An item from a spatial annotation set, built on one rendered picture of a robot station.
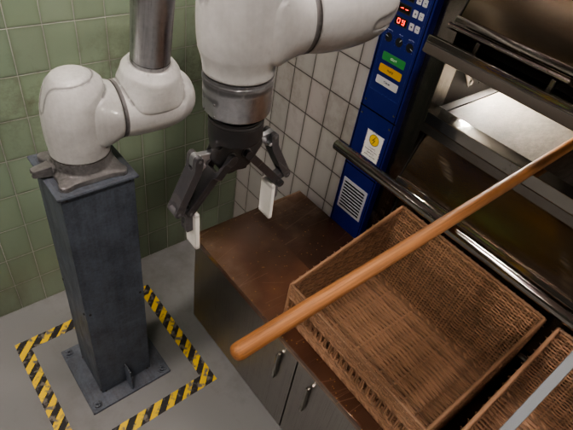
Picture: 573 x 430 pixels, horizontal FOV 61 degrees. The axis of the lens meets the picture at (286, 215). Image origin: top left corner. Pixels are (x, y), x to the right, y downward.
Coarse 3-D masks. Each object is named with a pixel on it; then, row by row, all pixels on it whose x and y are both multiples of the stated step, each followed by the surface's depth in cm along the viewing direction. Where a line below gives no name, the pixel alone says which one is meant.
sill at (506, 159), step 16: (432, 112) 147; (448, 112) 148; (448, 128) 143; (464, 128) 142; (464, 144) 141; (480, 144) 137; (496, 144) 137; (496, 160) 135; (512, 160) 132; (528, 160) 133; (544, 176) 129; (544, 192) 127; (560, 192) 124
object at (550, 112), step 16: (432, 48) 122; (464, 48) 130; (448, 64) 120; (464, 64) 117; (496, 64) 125; (480, 80) 115; (496, 80) 112; (528, 80) 120; (512, 96) 110; (528, 96) 108; (560, 96) 115; (544, 112) 106; (560, 112) 104
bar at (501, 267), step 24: (336, 144) 128; (360, 168) 124; (408, 192) 116; (432, 216) 111; (456, 240) 108; (504, 264) 102; (528, 288) 98; (552, 312) 96; (552, 384) 93; (528, 408) 93
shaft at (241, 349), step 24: (528, 168) 125; (504, 192) 118; (456, 216) 106; (408, 240) 98; (384, 264) 93; (336, 288) 86; (288, 312) 81; (312, 312) 82; (264, 336) 77; (240, 360) 75
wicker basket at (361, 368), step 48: (384, 240) 171; (432, 240) 157; (384, 288) 170; (432, 288) 160; (480, 288) 148; (336, 336) 137; (384, 336) 156; (432, 336) 158; (480, 336) 150; (528, 336) 132; (384, 384) 127; (432, 384) 145; (480, 384) 129
